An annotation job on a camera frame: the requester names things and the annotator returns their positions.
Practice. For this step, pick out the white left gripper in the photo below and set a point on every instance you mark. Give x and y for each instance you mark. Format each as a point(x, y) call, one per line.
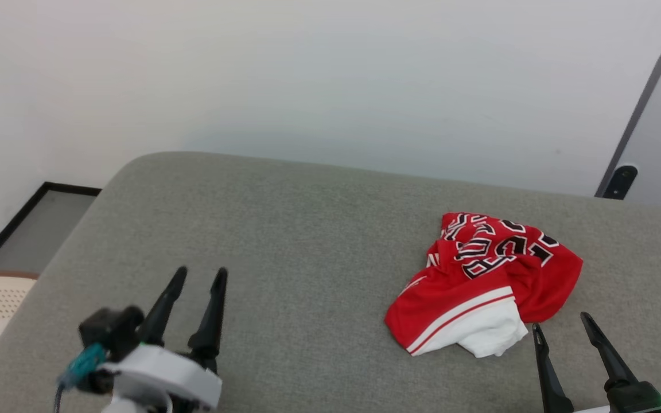
point(164, 376)

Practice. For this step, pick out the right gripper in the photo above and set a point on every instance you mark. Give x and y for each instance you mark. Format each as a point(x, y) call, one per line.
point(634, 401)

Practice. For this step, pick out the red white basketball jersey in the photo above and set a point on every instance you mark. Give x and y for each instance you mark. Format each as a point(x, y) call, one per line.
point(479, 298)

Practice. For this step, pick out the grey fabric sofa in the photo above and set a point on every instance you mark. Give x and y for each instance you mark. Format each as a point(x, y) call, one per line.
point(307, 241)

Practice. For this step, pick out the black door stop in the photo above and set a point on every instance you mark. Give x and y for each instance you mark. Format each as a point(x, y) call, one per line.
point(620, 180)

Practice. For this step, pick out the black baseboard strip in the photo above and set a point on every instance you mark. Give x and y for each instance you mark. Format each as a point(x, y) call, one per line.
point(15, 223)

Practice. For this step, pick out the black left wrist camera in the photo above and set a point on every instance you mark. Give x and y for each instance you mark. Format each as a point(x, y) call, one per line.
point(112, 330)

